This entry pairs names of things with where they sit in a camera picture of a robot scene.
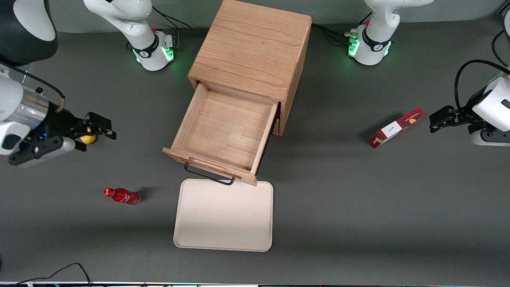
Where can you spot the cream plastic tray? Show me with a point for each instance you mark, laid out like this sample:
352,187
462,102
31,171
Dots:
223,217

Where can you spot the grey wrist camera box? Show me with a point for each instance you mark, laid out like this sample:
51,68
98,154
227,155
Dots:
55,148
492,138

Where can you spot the red plaid shortbread box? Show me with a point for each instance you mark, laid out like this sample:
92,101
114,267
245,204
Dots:
394,129

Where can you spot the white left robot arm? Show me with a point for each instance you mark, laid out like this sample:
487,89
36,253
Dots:
374,52

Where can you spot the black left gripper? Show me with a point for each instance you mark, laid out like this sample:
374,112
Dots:
463,117

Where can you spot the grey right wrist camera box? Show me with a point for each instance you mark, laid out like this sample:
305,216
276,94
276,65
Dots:
55,148

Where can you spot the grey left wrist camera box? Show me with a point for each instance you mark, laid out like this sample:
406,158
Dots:
492,138

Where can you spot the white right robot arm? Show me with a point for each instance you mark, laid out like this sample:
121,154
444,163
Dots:
119,16

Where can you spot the red soda bottle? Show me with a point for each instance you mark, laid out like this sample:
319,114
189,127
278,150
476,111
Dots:
121,196

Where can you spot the yellow lemon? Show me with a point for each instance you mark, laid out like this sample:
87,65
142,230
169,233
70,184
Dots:
88,140

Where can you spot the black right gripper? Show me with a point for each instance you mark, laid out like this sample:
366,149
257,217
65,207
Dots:
60,123

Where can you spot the wooden drawer cabinet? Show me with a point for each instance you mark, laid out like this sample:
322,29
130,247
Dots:
251,44

